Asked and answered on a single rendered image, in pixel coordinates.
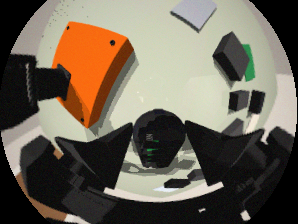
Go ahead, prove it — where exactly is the green flat panel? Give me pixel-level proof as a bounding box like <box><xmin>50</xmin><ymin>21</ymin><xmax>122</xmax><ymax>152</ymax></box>
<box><xmin>242</xmin><ymin>44</ymin><xmax>255</xmax><ymax>81</ymax></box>

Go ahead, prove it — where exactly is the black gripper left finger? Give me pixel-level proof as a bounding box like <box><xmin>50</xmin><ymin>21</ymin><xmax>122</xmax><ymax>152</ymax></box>
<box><xmin>55</xmin><ymin>121</ymin><xmax>133</xmax><ymax>189</ymax></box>

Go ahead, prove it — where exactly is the dark grey switch panel with green rocker switches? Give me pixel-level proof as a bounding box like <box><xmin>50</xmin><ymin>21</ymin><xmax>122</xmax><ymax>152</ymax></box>
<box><xmin>133</xmin><ymin>109</ymin><xmax>186</xmax><ymax>169</ymax></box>

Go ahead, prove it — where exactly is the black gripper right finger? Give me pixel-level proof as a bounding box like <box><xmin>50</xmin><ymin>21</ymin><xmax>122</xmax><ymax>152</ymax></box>
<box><xmin>185</xmin><ymin>120</ymin><xmax>266</xmax><ymax>186</ymax></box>

